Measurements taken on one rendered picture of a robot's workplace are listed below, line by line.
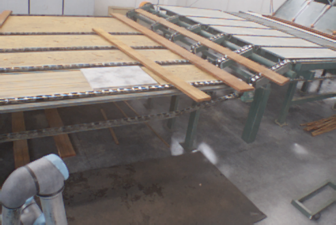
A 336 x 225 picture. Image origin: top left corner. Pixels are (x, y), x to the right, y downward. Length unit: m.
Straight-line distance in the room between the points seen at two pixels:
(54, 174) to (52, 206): 0.15
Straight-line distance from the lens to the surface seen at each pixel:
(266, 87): 3.37
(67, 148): 3.06
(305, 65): 3.93
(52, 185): 1.16
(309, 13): 8.56
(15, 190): 1.11
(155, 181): 2.74
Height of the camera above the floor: 1.83
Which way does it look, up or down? 23 degrees down
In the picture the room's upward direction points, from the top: 10 degrees clockwise
